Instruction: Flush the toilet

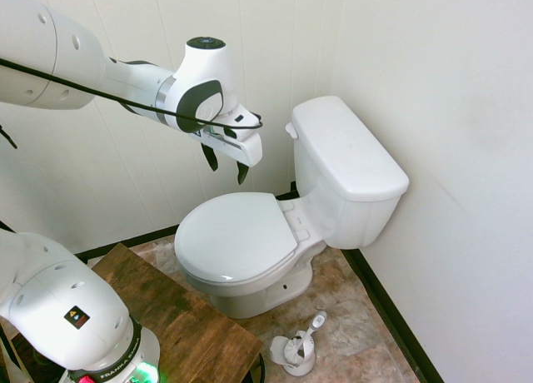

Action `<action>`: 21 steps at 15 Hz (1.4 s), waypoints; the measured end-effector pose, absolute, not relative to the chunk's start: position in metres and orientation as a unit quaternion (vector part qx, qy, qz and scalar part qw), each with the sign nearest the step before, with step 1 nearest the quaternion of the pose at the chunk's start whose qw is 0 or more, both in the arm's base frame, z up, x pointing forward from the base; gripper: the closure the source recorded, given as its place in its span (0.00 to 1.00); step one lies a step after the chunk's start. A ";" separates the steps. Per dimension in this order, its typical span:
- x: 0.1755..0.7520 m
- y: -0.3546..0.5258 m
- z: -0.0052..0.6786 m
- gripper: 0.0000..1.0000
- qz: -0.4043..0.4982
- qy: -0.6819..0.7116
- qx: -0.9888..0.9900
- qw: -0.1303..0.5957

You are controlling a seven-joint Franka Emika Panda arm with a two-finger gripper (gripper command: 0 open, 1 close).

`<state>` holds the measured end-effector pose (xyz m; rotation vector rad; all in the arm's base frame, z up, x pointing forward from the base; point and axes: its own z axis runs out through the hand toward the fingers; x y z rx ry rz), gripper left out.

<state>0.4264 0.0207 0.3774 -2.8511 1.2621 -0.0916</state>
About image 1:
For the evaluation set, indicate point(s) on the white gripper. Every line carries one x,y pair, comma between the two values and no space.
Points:
243,143

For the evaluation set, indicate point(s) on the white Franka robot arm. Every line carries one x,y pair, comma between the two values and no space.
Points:
66,308

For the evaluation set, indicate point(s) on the white toilet seat lid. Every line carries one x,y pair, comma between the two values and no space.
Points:
235,235

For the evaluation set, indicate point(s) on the white flush lever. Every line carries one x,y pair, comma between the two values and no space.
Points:
291,130

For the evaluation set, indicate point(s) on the white toilet tank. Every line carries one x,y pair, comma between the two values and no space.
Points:
337,204

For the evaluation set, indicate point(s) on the white toilet bowl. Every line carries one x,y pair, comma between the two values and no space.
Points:
266,281

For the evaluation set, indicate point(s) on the white toilet tank lid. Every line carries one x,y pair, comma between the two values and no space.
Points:
347,143

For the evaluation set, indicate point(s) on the white toilet brush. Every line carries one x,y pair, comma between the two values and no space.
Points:
306,337

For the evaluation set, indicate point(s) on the white toilet brush holder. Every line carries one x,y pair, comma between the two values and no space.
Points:
293,356

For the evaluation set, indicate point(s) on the white toilet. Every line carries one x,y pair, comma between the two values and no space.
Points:
387,308

